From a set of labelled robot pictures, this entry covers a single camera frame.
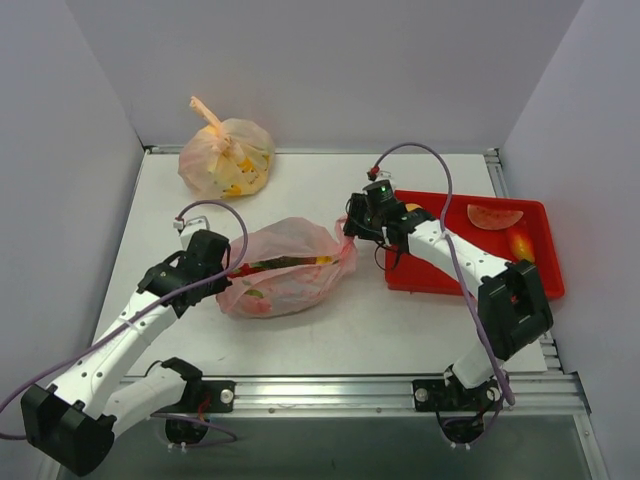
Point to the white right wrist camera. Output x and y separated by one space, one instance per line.
376 174

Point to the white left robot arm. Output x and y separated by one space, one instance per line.
77 418

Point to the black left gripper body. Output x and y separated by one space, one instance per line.
220 270

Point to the aluminium front rail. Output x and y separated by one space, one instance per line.
534 394

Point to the red plastic tray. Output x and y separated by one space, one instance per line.
449 254

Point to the pink plastic bag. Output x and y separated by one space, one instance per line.
278 274

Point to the yellow fruit in bag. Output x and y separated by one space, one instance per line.
321 260

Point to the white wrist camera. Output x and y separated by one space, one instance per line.
187 227
376 174

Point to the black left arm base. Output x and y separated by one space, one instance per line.
187 424

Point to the orange plastic bag with fruit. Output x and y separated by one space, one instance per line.
225 159

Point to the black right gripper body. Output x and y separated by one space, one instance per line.
353 220

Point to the watermelon slice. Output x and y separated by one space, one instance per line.
491 219

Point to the red yellow mango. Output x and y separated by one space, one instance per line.
520 243

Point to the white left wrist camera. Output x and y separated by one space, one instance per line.
187 227

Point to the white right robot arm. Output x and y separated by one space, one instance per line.
501 333

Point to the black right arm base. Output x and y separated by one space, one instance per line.
464 416

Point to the orange fruit with leaf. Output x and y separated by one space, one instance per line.
412 207

